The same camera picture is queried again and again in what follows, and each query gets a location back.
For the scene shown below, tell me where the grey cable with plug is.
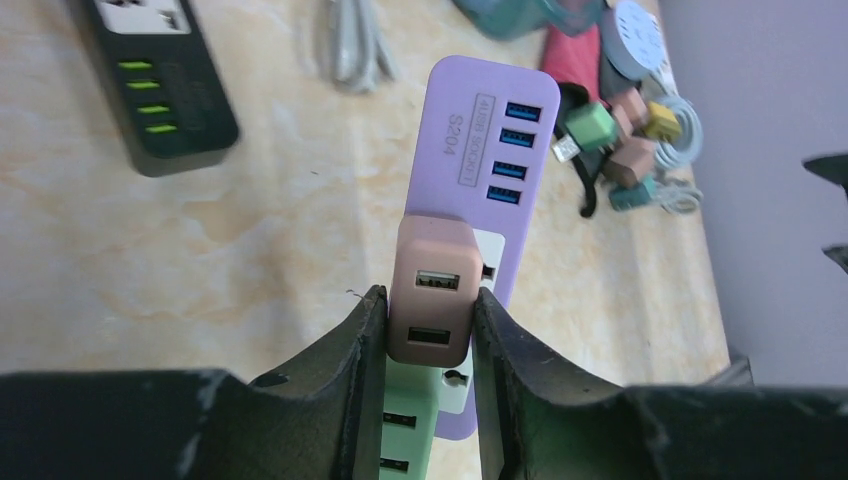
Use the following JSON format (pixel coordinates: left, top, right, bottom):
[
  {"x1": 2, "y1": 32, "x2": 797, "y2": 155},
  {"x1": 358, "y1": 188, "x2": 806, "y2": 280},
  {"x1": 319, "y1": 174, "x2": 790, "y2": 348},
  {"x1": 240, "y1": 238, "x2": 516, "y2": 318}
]
[{"x1": 311, "y1": 0, "x2": 402, "y2": 94}]

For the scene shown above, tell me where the teal plastic basin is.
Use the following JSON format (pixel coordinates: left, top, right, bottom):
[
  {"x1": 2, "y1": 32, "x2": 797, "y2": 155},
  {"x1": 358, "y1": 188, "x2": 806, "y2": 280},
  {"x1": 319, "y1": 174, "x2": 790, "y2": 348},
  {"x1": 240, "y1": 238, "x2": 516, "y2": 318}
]
[{"x1": 453, "y1": 0, "x2": 607, "y2": 41}]

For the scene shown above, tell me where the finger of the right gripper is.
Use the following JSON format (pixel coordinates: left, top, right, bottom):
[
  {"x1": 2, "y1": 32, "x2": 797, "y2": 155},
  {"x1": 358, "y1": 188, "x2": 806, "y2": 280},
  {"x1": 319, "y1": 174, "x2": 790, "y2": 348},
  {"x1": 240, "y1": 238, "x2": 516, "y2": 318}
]
[
  {"x1": 822, "y1": 243, "x2": 848, "y2": 273},
  {"x1": 802, "y1": 153, "x2": 848, "y2": 193}
]

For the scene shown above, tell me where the blue round power socket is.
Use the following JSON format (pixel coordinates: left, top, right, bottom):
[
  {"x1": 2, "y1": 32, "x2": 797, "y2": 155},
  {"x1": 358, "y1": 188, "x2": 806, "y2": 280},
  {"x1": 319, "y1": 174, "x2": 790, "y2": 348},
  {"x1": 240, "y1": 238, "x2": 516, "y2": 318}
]
[{"x1": 599, "y1": 1, "x2": 667, "y2": 81}]

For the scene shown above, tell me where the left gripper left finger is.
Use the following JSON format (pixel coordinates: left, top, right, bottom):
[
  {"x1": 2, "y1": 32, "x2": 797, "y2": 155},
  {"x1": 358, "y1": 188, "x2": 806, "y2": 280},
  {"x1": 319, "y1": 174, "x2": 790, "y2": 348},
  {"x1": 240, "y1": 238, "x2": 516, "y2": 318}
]
[{"x1": 1, "y1": 286, "x2": 387, "y2": 479}]

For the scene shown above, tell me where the red and grey cloth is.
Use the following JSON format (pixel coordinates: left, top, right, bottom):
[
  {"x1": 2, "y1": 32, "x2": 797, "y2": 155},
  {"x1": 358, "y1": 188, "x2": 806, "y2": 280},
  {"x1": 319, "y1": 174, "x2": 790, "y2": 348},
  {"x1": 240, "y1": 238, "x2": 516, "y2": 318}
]
[{"x1": 539, "y1": 26, "x2": 617, "y2": 220}]

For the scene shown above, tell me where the purple power strip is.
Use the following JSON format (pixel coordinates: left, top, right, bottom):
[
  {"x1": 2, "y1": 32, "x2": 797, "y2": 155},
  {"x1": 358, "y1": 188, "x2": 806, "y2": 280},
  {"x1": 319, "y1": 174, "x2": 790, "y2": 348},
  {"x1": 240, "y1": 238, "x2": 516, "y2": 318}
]
[{"x1": 403, "y1": 55, "x2": 560, "y2": 440}]

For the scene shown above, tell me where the black power strip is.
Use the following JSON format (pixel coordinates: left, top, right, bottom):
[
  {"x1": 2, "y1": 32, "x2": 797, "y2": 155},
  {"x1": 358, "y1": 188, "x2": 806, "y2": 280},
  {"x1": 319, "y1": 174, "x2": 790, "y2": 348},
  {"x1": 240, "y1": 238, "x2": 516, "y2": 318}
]
[{"x1": 66, "y1": 0, "x2": 240, "y2": 178}]

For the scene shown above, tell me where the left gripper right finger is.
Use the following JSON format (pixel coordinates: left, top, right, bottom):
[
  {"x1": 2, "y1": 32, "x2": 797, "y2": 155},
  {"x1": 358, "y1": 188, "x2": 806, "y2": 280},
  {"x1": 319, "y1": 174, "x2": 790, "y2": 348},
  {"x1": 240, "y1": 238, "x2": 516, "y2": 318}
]
[{"x1": 472, "y1": 289, "x2": 847, "y2": 479}]

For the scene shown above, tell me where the teal plug adapter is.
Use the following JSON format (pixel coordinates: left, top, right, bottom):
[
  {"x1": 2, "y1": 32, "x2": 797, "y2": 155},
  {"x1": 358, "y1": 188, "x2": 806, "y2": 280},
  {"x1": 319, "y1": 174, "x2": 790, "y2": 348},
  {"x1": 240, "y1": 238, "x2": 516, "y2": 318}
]
[{"x1": 608, "y1": 176, "x2": 656, "y2": 212}]

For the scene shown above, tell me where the white power strip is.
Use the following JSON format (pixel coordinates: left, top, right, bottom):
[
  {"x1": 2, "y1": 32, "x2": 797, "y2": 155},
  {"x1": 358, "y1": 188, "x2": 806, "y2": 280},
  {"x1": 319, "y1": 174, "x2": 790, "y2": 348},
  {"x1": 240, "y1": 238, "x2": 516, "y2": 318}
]
[{"x1": 652, "y1": 56, "x2": 679, "y2": 96}]

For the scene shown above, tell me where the yellow plug adapter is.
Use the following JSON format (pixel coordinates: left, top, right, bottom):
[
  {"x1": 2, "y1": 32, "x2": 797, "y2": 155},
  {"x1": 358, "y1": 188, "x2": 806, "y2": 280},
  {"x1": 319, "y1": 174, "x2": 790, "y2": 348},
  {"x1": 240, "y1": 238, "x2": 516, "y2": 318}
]
[{"x1": 642, "y1": 101, "x2": 683, "y2": 143}]

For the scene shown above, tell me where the pink plug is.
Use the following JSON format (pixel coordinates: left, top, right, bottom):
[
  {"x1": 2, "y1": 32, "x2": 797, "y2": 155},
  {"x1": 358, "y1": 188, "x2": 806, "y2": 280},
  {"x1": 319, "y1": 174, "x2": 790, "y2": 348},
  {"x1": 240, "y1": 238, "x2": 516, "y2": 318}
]
[
  {"x1": 610, "y1": 105, "x2": 634, "y2": 144},
  {"x1": 387, "y1": 215, "x2": 483, "y2": 368},
  {"x1": 608, "y1": 87, "x2": 650, "y2": 128},
  {"x1": 602, "y1": 137, "x2": 657, "y2": 188}
]

